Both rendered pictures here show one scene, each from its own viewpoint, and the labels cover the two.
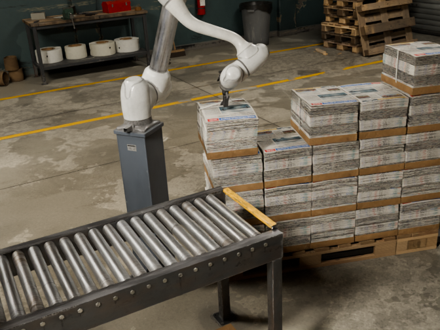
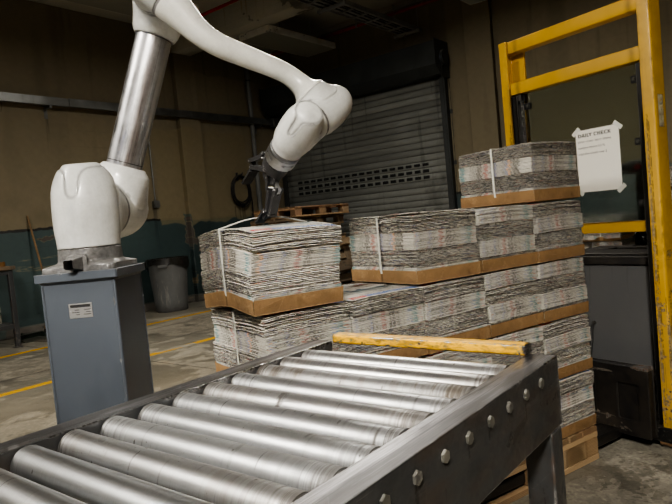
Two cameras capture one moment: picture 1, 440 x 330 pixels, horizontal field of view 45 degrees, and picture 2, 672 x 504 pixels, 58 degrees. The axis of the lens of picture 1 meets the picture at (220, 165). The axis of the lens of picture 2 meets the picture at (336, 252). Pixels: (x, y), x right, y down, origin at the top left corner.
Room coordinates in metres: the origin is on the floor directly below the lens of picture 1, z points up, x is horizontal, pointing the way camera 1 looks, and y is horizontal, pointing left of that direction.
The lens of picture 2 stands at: (1.12, 0.50, 1.07)
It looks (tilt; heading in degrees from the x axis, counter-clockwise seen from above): 3 degrees down; 336
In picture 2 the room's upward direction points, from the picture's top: 5 degrees counter-clockwise
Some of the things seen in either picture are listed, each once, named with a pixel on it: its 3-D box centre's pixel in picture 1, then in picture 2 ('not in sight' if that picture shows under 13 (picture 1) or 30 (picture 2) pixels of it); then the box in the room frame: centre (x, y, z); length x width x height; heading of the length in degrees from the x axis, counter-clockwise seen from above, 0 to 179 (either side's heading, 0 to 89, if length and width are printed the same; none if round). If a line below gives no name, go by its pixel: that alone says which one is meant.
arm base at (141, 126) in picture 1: (136, 122); (87, 258); (2.79, 0.45, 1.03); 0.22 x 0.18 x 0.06; 154
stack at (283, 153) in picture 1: (300, 196); (397, 401); (2.97, -0.50, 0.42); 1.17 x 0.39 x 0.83; 100
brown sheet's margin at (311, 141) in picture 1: (322, 128); (413, 271); (2.99, -0.63, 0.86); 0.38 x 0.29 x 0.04; 8
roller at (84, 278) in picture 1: (77, 266); not in sight; (1.79, 0.59, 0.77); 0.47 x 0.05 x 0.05; 27
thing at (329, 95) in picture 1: (323, 95); (409, 213); (2.99, -0.63, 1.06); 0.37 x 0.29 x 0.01; 8
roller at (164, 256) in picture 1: (152, 242); (245, 439); (1.94, 0.30, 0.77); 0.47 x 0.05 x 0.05; 27
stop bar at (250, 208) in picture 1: (248, 206); (421, 342); (2.15, -0.12, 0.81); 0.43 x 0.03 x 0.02; 27
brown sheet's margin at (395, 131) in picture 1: (368, 122); (472, 261); (3.04, -0.92, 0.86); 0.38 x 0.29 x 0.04; 9
